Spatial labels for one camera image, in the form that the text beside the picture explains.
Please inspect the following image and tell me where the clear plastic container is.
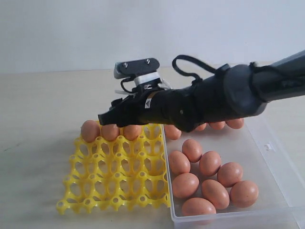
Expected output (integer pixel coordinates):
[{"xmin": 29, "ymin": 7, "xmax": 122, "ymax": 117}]
[{"xmin": 165, "ymin": 116, "xmax": 305, "ymax": 229}]

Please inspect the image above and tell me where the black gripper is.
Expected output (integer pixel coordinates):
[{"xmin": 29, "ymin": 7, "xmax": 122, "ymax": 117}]
[{"xmin": 98, "ymin": 87, "xmax": 202, "ymax": 132}]

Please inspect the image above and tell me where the yellow plastic egg tray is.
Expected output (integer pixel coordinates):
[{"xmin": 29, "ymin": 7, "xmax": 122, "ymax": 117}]
[{"xmin": 56, "ymin": 124, "xmax": 171, "ymax": 214}]

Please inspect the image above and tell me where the brown egg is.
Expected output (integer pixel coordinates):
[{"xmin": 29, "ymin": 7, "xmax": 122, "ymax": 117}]
[
  {"xmin": 208, "ymin": 121, "xmax": 225, "ymax": 130},
  {"xmin": 225, "ymin": 118, "xmax": 244, "ymax": 129},
  {"xmin": 164, "ymin": 125, "xmax": 182, "ymax": 140},
  {"xmin": 230, "ymin": 180, "xmax": 259, "ymax": 208},
  {"xmin": 81, "ymin": 120, "xmax": 101, "ymax": 143},
  {"xmin": 201, "ymin": 179, "xmax": 230, "ymax": 209},
  {"xmin": 217, "ymin": 162, "xmax": 243, "ymax": 187},
  {"xmin": 172, "ymin": 173, "xmax": 199, "ymax": 198},
  {"xmin": 168, "ymin": 151, "xmax": 191, "ymax": 175},
  {"xmin": 182, "ymin": 198, "xmax": 216, "ymax": 217},
  {"xmin": 101, "ymin": 124, "xmax": 120, "ymax": 141},
  {"xmin": 123, "ymin": 125, "xmax": 142, "ymax": 141},
  {"xmin": 194, "ymin": 123, "xmax": 207, "ymax": 132},
  {"xmin": 199, "ymin": 151, "xmax": 222, "ymax": 177},
  {"xmin": 182, "ymin": 139, "xmax": 203, "ymax": 163}
]

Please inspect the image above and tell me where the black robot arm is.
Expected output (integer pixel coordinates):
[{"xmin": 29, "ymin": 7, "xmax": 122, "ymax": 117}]
[{"xmin": 98, "ymin": 52, "xmax": 305, "ymax": 132}]

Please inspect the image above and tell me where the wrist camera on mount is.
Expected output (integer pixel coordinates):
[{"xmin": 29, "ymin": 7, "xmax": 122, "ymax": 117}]
[{"xmin": 113, "ymin": 58, "xmax": 172, "ymax": 94}]

